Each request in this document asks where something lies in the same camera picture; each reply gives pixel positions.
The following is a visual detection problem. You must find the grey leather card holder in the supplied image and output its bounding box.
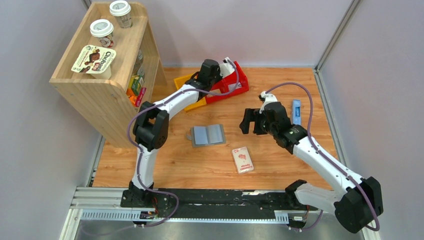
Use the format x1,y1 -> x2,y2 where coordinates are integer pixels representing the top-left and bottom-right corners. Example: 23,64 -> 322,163
186,124 -> 227,148

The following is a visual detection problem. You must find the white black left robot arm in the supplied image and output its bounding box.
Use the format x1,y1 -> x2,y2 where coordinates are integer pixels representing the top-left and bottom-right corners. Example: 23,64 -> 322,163
128,59 -> 223,208

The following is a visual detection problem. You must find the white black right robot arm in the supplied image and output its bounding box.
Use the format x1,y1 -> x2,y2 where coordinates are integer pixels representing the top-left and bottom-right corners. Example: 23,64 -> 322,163
239,101 -> 384,234

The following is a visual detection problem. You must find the red plastic bin middle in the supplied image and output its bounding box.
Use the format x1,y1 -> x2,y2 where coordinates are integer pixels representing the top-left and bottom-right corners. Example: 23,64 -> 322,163
199,77 -> 234,105

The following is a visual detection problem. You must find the red plastic bin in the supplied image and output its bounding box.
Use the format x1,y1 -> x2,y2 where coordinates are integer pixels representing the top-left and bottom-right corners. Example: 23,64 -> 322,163
222,61 -> 250,98
199,77 -> 234,105

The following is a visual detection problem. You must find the red plastic bin right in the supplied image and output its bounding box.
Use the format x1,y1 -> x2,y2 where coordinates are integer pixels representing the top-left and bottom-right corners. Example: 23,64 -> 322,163
222,61 -> 250,98

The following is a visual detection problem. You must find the blue toothbrush package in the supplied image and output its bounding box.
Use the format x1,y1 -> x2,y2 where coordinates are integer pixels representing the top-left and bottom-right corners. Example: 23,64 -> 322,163
291,99 -> 302,125

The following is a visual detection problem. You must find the yellow plastic bin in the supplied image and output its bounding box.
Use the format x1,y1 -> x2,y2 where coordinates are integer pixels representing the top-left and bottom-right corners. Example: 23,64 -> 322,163
173,74 -> 207,112

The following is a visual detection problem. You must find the white sponge packet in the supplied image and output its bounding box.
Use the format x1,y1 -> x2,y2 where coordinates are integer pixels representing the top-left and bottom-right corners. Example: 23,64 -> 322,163
231,146 -> 254,174

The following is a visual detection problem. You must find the clear jar on shelf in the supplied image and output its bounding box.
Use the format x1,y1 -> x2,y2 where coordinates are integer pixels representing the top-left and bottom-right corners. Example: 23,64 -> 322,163
132,49 -> 145,78

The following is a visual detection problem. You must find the pink box on shelf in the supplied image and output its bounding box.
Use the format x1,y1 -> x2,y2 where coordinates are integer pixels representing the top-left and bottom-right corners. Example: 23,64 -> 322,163
134,87 -> 147,107

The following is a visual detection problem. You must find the green box on shelf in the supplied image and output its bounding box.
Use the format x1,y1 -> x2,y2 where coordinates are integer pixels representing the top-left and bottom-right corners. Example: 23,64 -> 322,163
128,75 -> 144,96

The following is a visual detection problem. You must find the orange box on shelf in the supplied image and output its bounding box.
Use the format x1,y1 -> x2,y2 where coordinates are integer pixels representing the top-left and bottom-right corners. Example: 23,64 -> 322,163
126,88 -> 138,107

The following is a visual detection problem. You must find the wooden shelf unit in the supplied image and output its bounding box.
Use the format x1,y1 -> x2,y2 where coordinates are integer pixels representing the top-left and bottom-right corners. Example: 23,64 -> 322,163
49,1 -> 167,148

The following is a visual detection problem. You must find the white lidded cup back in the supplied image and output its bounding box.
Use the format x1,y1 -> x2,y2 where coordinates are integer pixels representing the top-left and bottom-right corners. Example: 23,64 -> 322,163
109,0 -> 133,29

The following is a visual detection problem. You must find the white lidded cup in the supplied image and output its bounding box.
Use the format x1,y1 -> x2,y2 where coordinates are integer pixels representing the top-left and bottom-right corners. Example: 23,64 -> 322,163
89,18 -> 115,48
109,0 -> 133,29

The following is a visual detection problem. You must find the white lidded cup front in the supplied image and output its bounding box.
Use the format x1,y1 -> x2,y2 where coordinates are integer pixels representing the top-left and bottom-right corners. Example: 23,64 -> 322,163
89,18 -> 115,48

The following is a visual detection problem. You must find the Chobani yogurt cup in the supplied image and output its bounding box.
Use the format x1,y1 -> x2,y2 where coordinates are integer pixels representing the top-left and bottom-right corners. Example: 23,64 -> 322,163
71,44 -> 117,80

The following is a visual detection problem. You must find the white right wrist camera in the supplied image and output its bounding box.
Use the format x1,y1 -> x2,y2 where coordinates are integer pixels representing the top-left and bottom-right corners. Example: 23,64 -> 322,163
258,91 -> 278,114

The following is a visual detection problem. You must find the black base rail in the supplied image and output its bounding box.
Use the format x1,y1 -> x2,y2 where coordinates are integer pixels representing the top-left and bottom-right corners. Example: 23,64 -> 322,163
119,188 -> 319,220

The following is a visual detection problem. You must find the grey slotted cable duct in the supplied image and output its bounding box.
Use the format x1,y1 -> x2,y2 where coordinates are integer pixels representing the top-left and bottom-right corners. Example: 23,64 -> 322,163
80,209 -> 290,224

